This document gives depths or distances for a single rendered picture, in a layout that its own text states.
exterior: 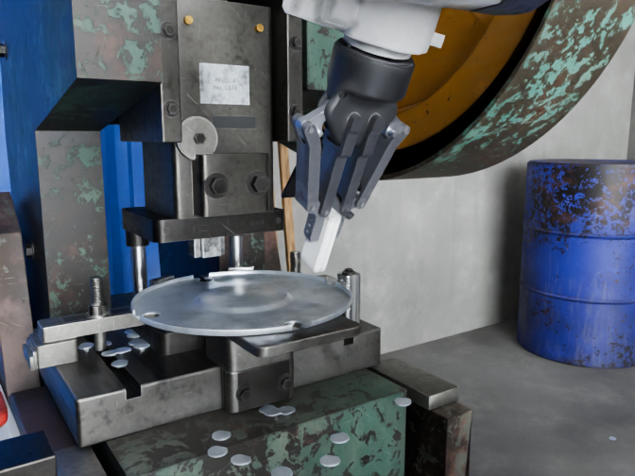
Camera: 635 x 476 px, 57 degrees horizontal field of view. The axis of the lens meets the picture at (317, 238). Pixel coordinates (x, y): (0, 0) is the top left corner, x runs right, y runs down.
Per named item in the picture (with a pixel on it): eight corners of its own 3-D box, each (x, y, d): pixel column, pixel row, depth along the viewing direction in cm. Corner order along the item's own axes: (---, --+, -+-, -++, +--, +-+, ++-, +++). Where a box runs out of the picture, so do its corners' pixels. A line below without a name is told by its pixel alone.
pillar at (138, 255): (150, 309, 90) (145, 218, 88) (136, 311, 89) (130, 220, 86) (145, 305, 92) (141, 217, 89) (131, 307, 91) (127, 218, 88)
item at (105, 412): (382, 364, 92) (382, 328, 91) (78, 450, 67) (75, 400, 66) (283, 315, 116) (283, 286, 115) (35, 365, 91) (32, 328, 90)
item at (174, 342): (288, 329, 90) (287, 310, 89) (161, 356, 79) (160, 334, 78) (241, 304, 103) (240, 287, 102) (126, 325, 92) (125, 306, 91)
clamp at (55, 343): (160, 344, 83) (157, 274, 81) (30, 370, 74) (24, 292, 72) (146, 332, 88) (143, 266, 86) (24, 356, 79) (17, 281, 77)
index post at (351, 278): (361, 330, 89) (362, 268, 88) (345, 333, 88) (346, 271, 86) (350, 325, 92) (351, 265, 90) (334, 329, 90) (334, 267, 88)
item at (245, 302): (281, 266, 98) (281, 262, 98) (397, 309, 75) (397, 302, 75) (104, 293, 82) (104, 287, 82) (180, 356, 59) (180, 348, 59)
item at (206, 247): (227, 255, 88) (226, 230, 87) (197, 259, 85) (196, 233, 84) (217, 251, 90) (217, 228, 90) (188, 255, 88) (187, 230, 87)
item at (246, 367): (364, 428, 71) (365, 320, 68) (262, 464, 63) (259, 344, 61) (264, 362, 91) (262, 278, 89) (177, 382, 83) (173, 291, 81)
